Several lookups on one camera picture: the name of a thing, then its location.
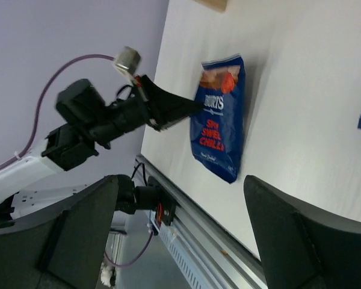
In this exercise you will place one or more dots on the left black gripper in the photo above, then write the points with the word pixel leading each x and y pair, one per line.
pixel 145 101

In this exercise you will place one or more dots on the wooden two-tier shelf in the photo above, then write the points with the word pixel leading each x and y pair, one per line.
pixel 216 5

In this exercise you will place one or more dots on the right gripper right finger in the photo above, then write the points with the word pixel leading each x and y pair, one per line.
pixel 299 244

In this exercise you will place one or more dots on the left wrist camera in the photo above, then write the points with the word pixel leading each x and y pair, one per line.
pixel 127 62

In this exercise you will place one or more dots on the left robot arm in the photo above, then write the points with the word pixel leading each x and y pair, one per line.
pixel 91 122

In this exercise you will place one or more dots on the white slotted cable duct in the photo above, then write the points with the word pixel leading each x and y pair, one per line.
pixel 180 252

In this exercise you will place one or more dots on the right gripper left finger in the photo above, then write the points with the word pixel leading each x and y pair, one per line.
pixel 62 245

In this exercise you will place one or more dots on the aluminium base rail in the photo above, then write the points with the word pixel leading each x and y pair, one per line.
pixel 223 261

